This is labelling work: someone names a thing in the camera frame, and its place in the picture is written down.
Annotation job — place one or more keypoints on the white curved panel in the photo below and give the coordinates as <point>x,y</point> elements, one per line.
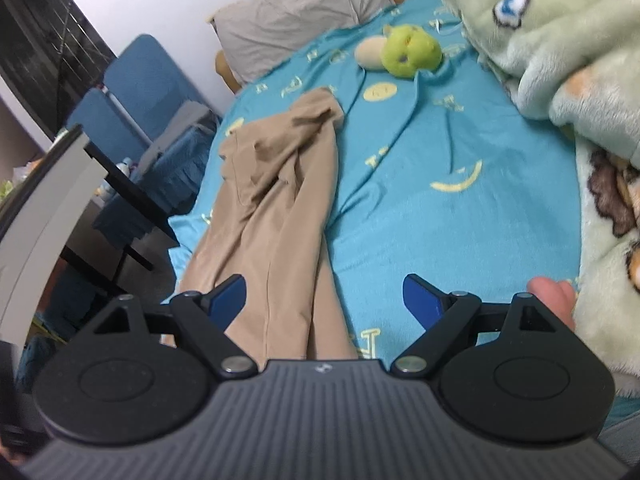
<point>37,219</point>

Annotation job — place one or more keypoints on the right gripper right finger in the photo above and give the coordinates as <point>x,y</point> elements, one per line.
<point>447,318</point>

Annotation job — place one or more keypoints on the tan t-shirt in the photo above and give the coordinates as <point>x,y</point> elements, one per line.
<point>268,224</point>

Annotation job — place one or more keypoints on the green and cream plush toy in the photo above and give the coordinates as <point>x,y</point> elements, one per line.
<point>401,51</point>

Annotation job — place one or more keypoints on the small white blue plush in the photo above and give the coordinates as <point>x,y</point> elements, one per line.
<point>125,167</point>

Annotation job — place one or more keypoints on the person's hand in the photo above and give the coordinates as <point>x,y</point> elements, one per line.
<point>558,296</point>

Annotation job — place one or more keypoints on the teal patterned bed sheet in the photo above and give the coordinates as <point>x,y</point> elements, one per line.
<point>438,175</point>

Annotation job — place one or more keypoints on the light green fleece blanket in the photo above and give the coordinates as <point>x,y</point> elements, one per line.
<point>576,64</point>

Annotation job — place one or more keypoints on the blue folding chair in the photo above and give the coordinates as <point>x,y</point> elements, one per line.
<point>147,113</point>

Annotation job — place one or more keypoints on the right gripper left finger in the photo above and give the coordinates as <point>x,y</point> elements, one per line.
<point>201,320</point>

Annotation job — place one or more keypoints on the grey pillow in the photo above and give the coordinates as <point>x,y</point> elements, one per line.
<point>300,20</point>

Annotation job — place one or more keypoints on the black desk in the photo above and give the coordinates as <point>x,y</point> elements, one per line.
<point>138,200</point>

